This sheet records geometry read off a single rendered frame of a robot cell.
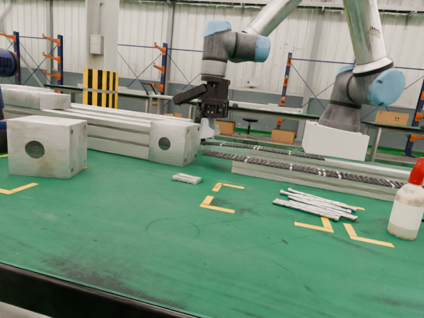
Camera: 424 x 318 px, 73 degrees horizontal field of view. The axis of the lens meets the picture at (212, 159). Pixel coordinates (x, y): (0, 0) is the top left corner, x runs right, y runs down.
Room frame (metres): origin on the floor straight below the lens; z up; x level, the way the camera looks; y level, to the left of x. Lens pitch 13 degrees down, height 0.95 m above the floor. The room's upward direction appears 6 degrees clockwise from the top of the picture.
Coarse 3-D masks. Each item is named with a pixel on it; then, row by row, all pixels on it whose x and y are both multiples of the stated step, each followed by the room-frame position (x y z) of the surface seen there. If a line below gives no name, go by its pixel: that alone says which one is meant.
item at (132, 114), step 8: (72, 104) 1.05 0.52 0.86; (80, 104) 1.05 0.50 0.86; (96, 112) 0.93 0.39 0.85; (104, 112) 0.93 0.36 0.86; (112, 112) 0.92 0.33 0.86; (120, 112) 0.91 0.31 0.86; (128, 112) 0.98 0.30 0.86; (136, 112) 0.98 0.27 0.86; (152, 120) 0.88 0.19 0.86; (160, 120) 0.87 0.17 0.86; (176, 120) 0.87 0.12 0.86; (184, 120) 0.93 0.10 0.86; (192, 120) 0.95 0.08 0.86
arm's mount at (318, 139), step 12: (312, 132) 1.05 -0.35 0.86; (324, 132) 1.04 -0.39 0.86; (336, 132) 1.03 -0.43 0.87; (348, 132) 1.02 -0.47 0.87; (312, 144) 1.05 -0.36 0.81; (324, 144) 1.04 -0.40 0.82; (336, 144) 1.03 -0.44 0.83; (348, 144) 1.02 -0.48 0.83; (360, 144) 1.01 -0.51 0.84; (336, 156) 1.03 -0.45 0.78; (348, 156) 1.02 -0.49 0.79; (360, 156) 1.01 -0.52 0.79
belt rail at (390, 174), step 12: (252, 156) 0.83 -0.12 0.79; (264, 156) 0.82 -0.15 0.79; (276, 156) 0.81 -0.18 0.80; (288, 156) 0.80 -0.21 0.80; (324, 168) 0.77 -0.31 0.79; (336, 168) 0.77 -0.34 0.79; (348, 168) 0.76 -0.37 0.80; (360, 168) 0.75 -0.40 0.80; (372, 168) 0.74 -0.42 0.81; (384, 168) 0.75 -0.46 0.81; (396, 180) 0.73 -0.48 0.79
